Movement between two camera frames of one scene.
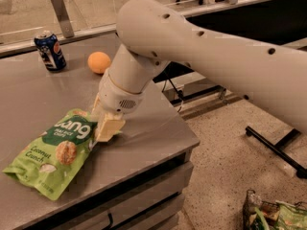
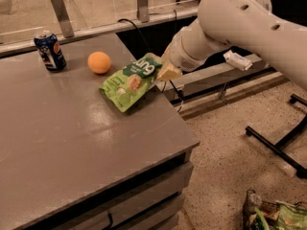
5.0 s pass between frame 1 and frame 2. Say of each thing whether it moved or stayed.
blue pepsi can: stayed
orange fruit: stayed
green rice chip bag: moved
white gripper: moved
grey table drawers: stayed
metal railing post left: stayed
